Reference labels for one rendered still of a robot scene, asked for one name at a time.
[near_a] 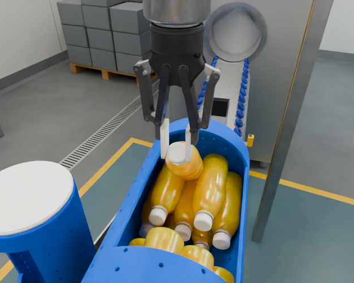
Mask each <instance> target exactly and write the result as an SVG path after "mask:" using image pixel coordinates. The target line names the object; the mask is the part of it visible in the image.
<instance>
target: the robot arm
mask: <svg viewBox="0 0 354 283"><path fill-rule="evenodd" d="M143 14H144V17H145V18H146V19H147V20H148V21H151V23H150V25H149V30H150V41H151V55H150V57H149V59H148V60H145V61H144V60H140V61H138V62H137V63H136V64H135V65H134V67H133V71H134V73H135V75H136V77H137V79H138V83H139V90H140V98H141V103H142V110H143V118H144V120H145V121H147V122H149V121H150V122H153V123H154V125H155V137H156V140H160V141H161V159H165V157H166V155H167V149H168V147H169V119H168V118H166V119H164V118H165V116H166V115H165V113H166V107H167V101H168V97H169V91H170V86H173V85H176V86H179V87H181V88H182V92H183V94H184V98H185V104H186V108H187V114H188V120H189V124H188V126H187V129H186V131H185V162H186V163H190V159H191V157H192V154H193V145H197V143H198V139H199V129H207V128H208V126H209V123H210V119H211V112H212V105H213V100H214V93H215V86H216V84H217V82H218V81H219V78H220V75H221V72H222V69H221V68H220V67H215V68H214V67H212V66H210V65H208V64H207V63H206V60H205V58H204V55H203V41H204V29H205V25H204V23H203V21H206V20H207V19H208V18H209V17H210V14H211V0H143ZM151 67H152V69H153V70H154V72H155V73H156V75H157V76H158V77H159V79H160V83H159V88H158V89H159V93H158V100H157V106H156V112H155V108H154V102H153V93H152V83H151V75H150V72H151ZM202 71H203V72H204V74H205V80H206V81H207V82H208V83H207V85H206V90H205V99H204V104H203V112H202V118H199V113H198V106H197V99H196V92H195V88H194V86H195V83H194V80H195V79H196V78H197V77H198V75H199V74H200V73H201V72H202Z"/></svg>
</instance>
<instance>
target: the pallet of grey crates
mask: <svg viewBox="0 0 354 283"><path fill-rule="evenodd" d="M57 8H58V12H59V16H60V20H61V25H62V30H63V34H64V38H65V42H66V44H67V45H66V46H67V51H68V54H69V59H70V63H69V64H70V68H71V72H73V73H76V74H77V73H78V72H81V71H83V70H84V69H86V68H91V69H96V70H101V71H102V77H103V79H106V80H109V79H111V78H113V77H114V76H116V75H117V74H122V75H128V76H133V77H136V75H135V73H134V71H133V67H134V65H135V64H136V63H137V62H138V61H140V60H144V61H145V60H148V59H149V57H150V55H151V41H150V30H149V25H150V23H151V21H148V20H147V19H146V18H145V17H144V14H143V0H64V1H60V2H57Z"/></svg>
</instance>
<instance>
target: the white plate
mask: <svg viewBox="0 0 354 283"><path fill-rule="evenodd" d="M73 187H74V182H73V178H72V175H71V173H70V172H69V170H68V169H67V168H65V167H64V166H62V165H60V164H58V163H54V162H48V161H32V162H25V163H21V164H18V165H14V166H11V167H9V168H6V169H4V170H2V171H0V236H5V235H12V234H17V233H20V232H24V231H27V230H30V229H32V228H34V227H37V226H39V225H40V224H42V223H44V222H46V221H47V220H49V219H50V218H51V217H53V216H54V215H55V214H56V213H58V212H59V211H60V210H61V209H62V208H63V206H64V205H65V204H66V203H67V201H68V200H69V198H70V196H71V194H72V190H73Z"/></svg>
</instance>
